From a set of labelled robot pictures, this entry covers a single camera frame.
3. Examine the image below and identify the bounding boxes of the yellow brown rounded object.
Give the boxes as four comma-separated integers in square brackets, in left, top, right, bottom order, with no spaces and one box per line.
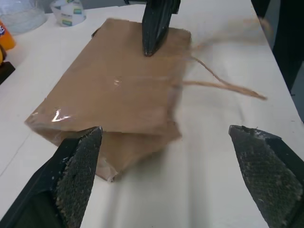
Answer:
[0,45,7,65]

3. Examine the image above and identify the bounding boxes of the black block stand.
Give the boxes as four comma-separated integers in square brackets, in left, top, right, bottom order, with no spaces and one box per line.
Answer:
[0,61,16,85]

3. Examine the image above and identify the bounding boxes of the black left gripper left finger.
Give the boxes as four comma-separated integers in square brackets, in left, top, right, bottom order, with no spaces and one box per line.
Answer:
[0,126,103,228]

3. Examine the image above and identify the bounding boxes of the orange soda bottle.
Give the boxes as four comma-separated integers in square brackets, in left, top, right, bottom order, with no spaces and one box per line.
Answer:
[0,20,17,51]

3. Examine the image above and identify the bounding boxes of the clear plastic container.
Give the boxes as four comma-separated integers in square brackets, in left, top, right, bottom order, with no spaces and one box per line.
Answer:
[0,0,48,36]

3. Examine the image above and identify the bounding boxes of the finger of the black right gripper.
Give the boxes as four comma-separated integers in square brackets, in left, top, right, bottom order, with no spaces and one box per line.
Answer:
[142,0,159,57]
[152,0,173,55]

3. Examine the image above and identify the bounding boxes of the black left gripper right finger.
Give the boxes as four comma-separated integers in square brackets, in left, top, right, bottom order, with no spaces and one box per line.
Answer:
[228,125,304,228]

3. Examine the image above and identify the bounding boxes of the dark furniture panel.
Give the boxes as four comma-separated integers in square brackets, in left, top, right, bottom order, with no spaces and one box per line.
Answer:
[250,0,304,124]

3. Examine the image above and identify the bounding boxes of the brown paper bag twine handles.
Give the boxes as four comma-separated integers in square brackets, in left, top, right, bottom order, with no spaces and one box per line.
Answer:
[24,17,273,183]

